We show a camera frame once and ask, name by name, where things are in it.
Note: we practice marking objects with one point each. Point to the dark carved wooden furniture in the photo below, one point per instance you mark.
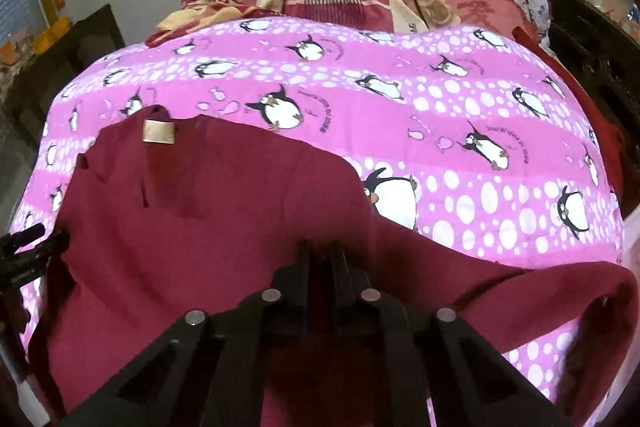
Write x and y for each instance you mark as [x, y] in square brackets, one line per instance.
[590, 52]

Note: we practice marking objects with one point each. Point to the pink penguin print blanket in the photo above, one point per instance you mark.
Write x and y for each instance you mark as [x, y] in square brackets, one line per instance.
[400, 72]

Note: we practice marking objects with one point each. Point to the dark wooden cabinet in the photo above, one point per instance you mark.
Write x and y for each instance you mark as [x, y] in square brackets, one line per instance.
[75, 52]

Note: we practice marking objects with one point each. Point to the red cloth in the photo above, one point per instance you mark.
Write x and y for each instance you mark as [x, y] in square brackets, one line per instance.
[480, 7]

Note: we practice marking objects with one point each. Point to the maroon garment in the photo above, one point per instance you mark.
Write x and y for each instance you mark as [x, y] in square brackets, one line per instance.
[200, 207]

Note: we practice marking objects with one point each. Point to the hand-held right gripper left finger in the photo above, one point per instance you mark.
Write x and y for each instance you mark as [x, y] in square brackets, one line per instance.
[303, 268]

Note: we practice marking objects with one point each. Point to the metal grille door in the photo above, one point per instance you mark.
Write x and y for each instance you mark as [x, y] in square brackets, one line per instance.
[20, 2]

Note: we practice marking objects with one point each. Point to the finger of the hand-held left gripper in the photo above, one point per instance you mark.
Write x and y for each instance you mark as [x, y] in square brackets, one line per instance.
[35, 259]
[27, 234]

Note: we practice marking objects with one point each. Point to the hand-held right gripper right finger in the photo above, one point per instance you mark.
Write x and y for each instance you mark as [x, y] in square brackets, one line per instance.
[341, 268]

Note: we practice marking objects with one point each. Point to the yellow crate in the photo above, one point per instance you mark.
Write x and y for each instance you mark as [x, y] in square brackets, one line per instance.
[52, 34]

